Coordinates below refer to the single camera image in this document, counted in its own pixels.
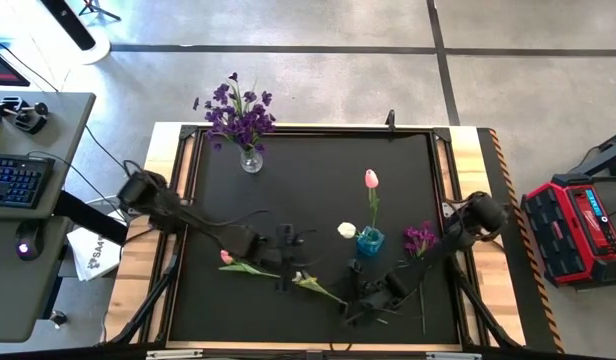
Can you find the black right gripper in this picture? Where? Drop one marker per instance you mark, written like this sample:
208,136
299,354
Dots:
383,292

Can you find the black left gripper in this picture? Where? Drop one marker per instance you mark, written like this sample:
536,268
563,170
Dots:
285,256

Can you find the white artificial tulip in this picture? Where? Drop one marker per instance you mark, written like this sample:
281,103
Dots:
299,278
346,230

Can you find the pink artificial tulip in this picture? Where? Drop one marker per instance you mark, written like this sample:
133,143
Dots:
226,257
371,178

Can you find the blue cut glass vase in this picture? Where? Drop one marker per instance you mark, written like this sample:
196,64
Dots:
370,241

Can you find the magenta flower bunch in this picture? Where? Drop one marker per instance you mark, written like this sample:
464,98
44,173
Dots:
420,239

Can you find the dense purple flower bunch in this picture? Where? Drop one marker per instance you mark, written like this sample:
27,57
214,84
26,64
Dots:
233,122
220,93

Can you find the sparse purple flower sprig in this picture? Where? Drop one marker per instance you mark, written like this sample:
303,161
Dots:
233,76

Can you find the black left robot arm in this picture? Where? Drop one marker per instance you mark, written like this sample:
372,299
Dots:
208,227

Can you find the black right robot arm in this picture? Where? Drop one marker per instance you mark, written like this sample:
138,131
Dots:
480,215

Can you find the clear glass vase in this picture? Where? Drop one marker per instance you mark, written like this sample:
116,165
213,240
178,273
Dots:
251,162

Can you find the wooden workbench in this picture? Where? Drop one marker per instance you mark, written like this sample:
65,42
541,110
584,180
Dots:
158,145

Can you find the white printed paper bag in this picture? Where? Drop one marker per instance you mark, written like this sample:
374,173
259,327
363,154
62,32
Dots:
95,255

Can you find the black desk support bar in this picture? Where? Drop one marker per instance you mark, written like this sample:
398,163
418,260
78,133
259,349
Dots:
88,216

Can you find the black mat with hazard stripes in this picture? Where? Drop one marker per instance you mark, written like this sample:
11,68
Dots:
485,145

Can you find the black round knob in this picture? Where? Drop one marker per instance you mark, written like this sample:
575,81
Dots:
58,318

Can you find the black computer mouse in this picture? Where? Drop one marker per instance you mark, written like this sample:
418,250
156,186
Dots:
29,235

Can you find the grey desk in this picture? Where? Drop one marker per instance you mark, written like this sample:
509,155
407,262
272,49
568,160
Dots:
18,300

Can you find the backlit black keyboard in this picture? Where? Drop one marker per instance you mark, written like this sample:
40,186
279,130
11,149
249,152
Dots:
18,180

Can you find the black stand leg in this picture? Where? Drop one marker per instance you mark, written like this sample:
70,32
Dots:
608,152

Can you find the white stand with black panel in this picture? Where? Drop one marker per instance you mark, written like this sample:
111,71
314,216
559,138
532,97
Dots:
95,50

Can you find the black desk clamp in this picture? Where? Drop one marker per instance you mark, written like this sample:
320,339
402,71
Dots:
25,120

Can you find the black floor tripod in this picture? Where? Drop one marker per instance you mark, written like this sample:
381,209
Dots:
93,5

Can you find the dark laptop screen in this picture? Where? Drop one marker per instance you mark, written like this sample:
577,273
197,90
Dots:
0,70

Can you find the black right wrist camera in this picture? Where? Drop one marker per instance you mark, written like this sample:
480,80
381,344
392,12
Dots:
355,267

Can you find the silver metal bracket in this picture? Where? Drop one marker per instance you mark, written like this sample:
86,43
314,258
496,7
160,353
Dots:
453,356
173,354

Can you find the black frame strut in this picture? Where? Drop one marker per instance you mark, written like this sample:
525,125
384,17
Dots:
148,305
483,310

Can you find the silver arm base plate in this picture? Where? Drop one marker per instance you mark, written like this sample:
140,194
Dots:
448,209

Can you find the black aluminium table frame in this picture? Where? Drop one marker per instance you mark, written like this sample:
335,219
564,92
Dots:
338,129

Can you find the black camera clamp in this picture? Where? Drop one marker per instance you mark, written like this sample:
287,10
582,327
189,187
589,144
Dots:
390,120

